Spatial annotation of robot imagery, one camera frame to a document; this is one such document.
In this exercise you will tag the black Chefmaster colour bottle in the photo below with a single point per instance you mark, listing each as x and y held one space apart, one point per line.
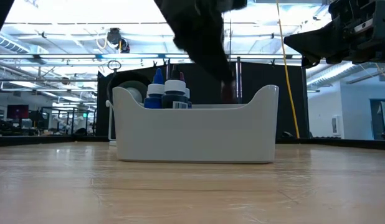
175 90

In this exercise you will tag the black aluminium table frame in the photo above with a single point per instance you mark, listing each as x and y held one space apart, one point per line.
335 143

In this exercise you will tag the dark monitor screen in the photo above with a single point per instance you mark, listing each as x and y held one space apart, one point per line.
17 112

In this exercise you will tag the grey plastic bin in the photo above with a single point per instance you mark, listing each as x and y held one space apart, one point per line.
195 137

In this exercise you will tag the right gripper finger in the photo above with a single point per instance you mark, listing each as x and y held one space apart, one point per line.
309 61
320 40

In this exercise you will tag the blue Chefmaster colour bottle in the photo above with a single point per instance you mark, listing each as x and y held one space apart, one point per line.
155 93

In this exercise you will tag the black partition screen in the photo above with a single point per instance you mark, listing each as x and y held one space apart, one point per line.
273 74

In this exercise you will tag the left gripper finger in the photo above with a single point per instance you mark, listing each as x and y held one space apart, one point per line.
211 53

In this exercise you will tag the white wall box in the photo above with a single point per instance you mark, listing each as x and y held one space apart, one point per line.
335 125

